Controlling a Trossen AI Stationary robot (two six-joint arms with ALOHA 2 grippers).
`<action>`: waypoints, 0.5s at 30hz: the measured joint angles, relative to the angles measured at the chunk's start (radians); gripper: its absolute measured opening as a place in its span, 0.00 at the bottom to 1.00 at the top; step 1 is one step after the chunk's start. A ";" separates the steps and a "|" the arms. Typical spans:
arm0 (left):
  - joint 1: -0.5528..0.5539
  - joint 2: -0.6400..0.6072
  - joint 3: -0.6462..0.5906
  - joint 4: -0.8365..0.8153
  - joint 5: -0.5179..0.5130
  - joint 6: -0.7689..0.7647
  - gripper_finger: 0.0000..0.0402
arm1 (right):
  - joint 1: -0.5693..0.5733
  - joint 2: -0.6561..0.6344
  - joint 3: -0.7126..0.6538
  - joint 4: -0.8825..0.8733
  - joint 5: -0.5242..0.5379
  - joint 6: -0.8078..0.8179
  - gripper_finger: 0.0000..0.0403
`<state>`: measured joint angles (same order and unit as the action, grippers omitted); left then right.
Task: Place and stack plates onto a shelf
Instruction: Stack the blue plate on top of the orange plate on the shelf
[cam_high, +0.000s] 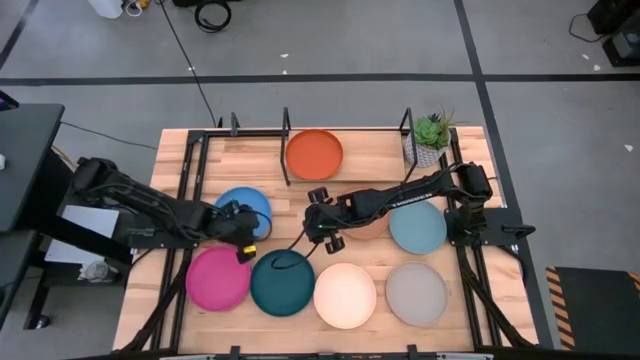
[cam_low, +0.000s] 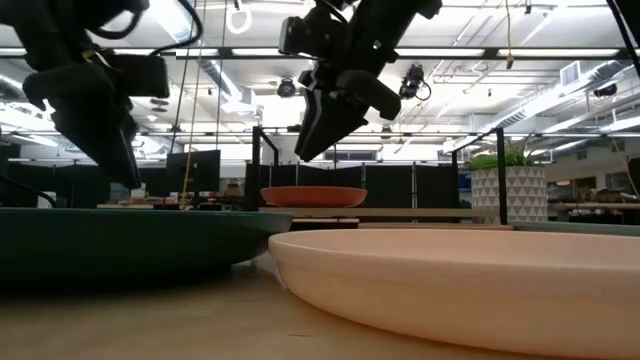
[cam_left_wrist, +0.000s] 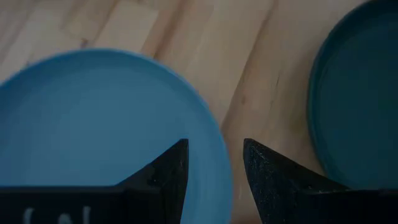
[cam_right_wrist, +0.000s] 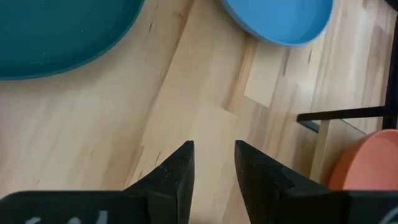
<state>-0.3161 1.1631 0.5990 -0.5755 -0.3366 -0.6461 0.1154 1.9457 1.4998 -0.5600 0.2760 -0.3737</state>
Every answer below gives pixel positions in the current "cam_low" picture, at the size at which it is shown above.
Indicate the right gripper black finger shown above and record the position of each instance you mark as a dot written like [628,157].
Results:
[309,125]
[340,122]

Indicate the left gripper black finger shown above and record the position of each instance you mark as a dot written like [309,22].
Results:
[92,142]
[125,135]

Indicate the small peach plate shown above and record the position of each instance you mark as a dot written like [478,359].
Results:
[435,226]

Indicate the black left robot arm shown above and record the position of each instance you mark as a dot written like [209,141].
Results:
[60,25]

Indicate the teal box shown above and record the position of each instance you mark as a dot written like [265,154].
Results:
[120,196]

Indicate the small white box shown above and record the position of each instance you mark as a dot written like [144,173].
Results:
[140,194]

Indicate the orange plate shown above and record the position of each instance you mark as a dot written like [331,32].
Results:
[312,196]

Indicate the white container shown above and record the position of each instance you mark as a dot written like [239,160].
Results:
[46,200]

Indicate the black partition panels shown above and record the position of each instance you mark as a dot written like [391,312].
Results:
[390,185]

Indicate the black computer monitor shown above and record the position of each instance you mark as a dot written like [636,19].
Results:
[202,170]

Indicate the brown cardboard box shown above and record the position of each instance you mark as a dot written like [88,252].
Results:
[234,189]

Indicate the dark green plate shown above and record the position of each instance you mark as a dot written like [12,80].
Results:
[125,240]

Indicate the overhead light bar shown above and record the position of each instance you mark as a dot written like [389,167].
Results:
[492,52]

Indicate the green plant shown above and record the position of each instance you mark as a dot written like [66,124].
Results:
[492,161]

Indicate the triangle pattern planter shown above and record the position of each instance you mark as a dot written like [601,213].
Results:
[520,200]

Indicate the large peach plate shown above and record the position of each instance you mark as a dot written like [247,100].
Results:
[450,285]

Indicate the white ceiling air vent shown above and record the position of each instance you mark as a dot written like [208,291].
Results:
[570,73]

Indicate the black ceiling speaker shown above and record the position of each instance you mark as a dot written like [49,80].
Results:
[606,90]

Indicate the wooden background desk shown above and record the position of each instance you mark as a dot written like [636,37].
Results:
[595,205]

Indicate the round black ceiling camera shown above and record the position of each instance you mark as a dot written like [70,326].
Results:
[286,88]

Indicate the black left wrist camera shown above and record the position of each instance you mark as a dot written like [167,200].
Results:
[142,75]

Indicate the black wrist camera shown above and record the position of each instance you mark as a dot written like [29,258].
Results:
[297,35]
[142,75]

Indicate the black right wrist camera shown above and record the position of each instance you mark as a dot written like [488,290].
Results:
[297,35]

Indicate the black frame wooden shelf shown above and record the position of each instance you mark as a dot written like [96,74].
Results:
[380,212]

